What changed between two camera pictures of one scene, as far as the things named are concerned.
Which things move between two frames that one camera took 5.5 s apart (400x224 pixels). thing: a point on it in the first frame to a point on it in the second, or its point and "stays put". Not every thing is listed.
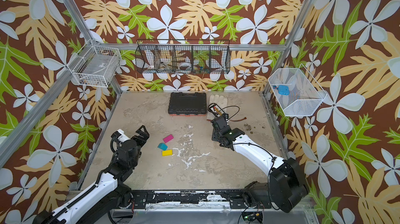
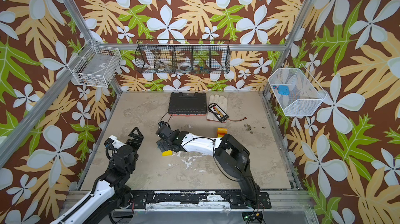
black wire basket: x=183 y=56 stays put
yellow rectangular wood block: x=167 y=152 stays put
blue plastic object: x=283 y=89 stays put
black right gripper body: x=218 y=122 to x=165 y=138
